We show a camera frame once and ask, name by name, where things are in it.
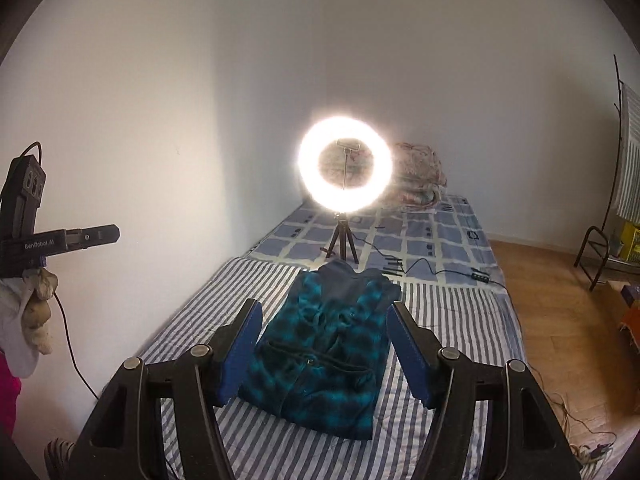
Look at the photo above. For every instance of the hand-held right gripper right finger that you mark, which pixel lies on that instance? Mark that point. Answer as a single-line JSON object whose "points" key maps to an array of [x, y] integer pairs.
{"points": [[407, 355]]}

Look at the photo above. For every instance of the striped slipper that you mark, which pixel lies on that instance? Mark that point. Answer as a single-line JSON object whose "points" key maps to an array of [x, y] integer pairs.
{"points": [[57, 457]]}

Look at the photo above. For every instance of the person's pink clothing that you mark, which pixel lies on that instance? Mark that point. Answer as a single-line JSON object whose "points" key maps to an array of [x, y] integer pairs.
{"points": [[7, 400]]}

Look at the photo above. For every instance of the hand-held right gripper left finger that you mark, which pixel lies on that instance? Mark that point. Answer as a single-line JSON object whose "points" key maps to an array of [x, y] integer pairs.
{"points": [[242, 355]]}

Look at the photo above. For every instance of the striped hanging cloth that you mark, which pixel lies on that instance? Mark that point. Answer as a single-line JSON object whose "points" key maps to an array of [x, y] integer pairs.
{"points": [[631, 160]]}

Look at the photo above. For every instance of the teal plaid fleece jacket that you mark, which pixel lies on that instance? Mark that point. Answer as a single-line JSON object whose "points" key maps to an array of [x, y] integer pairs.
{"points": [[325, 340]]}

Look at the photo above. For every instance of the black metal coat rack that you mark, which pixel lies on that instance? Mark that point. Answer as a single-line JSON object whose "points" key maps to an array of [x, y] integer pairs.
{"points": [[612, 170]]}

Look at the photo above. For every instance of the person's left hand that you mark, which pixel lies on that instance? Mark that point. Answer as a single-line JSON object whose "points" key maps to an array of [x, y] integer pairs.
{"points": [[40, 305]]}

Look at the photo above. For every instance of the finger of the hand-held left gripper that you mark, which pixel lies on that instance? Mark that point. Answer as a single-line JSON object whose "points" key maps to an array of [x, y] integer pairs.
{"points": [[95, 236]]}

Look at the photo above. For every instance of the floral quilt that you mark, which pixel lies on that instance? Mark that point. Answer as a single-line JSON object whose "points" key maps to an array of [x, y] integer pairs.
{"points": [[420, 170]]}

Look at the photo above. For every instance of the yellow box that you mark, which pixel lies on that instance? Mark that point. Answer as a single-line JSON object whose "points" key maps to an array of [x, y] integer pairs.
{"points": [[631, 242]]}

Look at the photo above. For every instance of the grey striped bed sheet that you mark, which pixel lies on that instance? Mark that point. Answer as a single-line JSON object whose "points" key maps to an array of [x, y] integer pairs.
{"points": [[450, 305]]}

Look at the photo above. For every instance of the blue checked bed sheet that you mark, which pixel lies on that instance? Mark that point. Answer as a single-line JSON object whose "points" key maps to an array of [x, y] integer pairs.
{"points": [[430, 240]]}

